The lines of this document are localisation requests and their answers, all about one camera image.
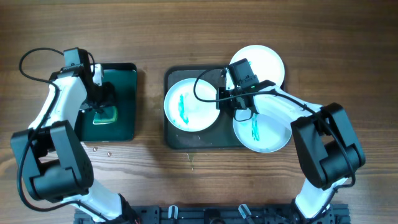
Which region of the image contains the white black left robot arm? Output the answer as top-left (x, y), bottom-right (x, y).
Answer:
top-left (11, 63), bottom-right (139, 223)

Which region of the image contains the black water tub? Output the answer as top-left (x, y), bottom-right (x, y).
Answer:
top-left (75, 63), bottom-right (137, 142)

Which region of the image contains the dark grey serving tray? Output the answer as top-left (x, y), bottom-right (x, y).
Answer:
top-left (164, 65), bottom-right (244, 151)

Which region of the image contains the green yellow sponge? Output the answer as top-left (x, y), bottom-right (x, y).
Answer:
top-left (93, 106), bottom-right (118, 125)

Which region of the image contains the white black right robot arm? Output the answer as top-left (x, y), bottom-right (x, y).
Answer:
top-left (216, 81), bottom-right (366, 223)

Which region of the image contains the white plate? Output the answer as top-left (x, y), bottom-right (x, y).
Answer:
top-left (164, 78), bottom-right (220, 132)
top-left (230, 45), bottom-right (285, 87)
top-left (233, 109), bottom-right (292, 153)

